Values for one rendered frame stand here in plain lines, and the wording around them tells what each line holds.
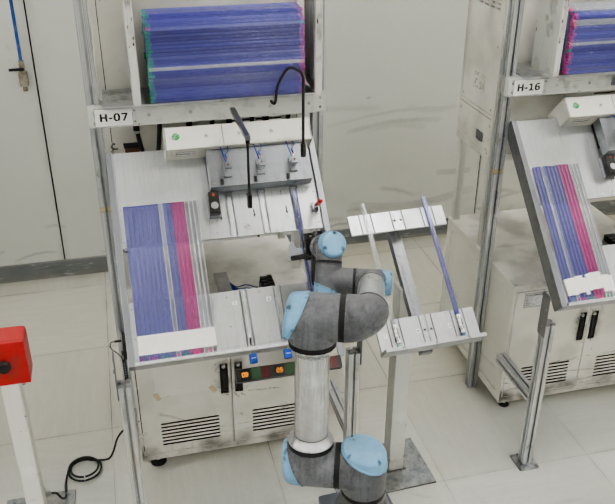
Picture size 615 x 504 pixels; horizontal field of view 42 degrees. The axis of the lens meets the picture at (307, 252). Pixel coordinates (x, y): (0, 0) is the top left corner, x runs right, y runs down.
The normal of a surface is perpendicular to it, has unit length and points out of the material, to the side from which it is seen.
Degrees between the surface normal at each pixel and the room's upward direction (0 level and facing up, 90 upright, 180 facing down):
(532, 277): 0
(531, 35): 90
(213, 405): 90
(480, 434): 0
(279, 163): 45
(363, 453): 7
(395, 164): 90
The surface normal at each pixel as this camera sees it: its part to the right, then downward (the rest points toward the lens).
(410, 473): 0.00, -0.88
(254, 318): 0.17, -0.31
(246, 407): 0.24, 0.45
